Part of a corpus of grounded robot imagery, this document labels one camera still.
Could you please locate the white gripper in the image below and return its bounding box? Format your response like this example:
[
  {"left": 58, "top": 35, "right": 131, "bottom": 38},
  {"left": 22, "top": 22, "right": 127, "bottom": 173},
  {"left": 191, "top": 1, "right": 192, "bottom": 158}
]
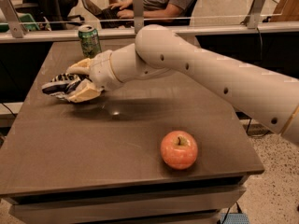
[{"left": 66, "top": 50, "right": 123, "bottom": 103}]

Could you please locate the blue chip bag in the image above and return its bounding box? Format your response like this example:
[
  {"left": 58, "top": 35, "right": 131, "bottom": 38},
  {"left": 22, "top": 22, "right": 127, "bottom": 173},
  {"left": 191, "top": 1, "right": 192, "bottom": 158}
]
[{"left": 41, "top": 73, "right": 86, "bottom": 100}]

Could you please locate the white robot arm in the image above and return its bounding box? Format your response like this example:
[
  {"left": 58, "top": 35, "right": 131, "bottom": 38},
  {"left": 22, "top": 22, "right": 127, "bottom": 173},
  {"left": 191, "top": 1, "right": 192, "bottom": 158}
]
[{"left": 67, "top": 25, "right": 299, "bottom": 145}]

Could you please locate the green soda can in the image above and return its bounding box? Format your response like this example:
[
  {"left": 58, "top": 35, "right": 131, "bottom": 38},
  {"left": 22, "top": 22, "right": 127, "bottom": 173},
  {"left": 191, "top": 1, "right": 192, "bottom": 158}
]
[{"left": 78, "top": 24, "right": 101, "bottom": 58}]

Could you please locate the black laptop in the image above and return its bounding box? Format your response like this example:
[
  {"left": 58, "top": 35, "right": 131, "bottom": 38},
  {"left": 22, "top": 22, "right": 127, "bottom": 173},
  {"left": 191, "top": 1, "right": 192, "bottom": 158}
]
[{"left": 81, "top": 0, "right": 134, "bottom": 29}]

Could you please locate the green bin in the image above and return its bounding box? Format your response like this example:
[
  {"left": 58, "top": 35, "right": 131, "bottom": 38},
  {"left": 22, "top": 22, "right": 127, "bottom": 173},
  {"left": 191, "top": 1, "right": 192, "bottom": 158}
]
[{"left": 0, "top": 13, "right": 40, "bottom": 33}]

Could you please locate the red apple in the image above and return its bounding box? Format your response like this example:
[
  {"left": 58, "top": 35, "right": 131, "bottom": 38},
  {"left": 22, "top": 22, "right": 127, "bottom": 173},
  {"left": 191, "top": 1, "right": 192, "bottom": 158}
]
[{"left": 160, "top": 131, "right": 198, "bottom": 170}]

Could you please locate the grey table drawer unit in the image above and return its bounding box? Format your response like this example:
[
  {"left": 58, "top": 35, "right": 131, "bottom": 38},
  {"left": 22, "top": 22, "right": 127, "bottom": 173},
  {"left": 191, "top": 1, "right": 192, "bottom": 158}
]
[{"left": 7, "top": 177, "right": 246, "bottom": 224}]

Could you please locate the blue floor mat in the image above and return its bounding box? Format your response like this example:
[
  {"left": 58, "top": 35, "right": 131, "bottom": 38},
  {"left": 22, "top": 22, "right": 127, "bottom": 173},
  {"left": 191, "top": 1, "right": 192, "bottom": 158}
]
[{"left": 221, "top": 213, "right": 250, "bottom": 224}]

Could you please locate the left metal glass bracket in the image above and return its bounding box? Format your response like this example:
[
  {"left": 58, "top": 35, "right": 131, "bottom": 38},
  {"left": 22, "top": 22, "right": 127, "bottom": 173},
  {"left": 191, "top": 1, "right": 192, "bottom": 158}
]
[{"left": 0, "top": 0, "right": 27, "bottom": 38}]

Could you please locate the metal glass bracket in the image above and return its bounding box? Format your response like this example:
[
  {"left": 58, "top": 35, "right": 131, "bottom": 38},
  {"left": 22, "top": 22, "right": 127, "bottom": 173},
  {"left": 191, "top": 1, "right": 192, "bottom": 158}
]
[
  {"left": 243, "top": 0, "right": 265, "bottom": 29},
  {"left": 0, "top": 0, "right": 27, "bottom": 38},
  {"left": 133, "top": 0, "right": 144, "bottom": 34}
]

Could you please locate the middle metal glass bracket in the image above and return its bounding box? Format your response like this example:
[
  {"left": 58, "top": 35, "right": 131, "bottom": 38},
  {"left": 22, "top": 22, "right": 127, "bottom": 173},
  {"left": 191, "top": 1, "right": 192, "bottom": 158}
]
[{"left": 133, "top": 0, "right": 144, "bottom": 34}]

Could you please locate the right metal glass bracket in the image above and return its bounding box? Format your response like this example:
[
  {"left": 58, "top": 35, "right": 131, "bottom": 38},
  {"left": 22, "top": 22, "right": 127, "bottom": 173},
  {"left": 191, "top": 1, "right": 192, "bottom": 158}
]
[{"left": 243, "top": 0, "right": 265, "bottom": 29}]

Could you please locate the black hanging cable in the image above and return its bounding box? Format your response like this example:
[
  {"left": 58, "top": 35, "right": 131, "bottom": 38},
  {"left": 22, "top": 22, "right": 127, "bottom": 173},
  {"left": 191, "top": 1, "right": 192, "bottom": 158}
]
[{"left": 245, "top": 28, "right": 272, "bottom": 138}]

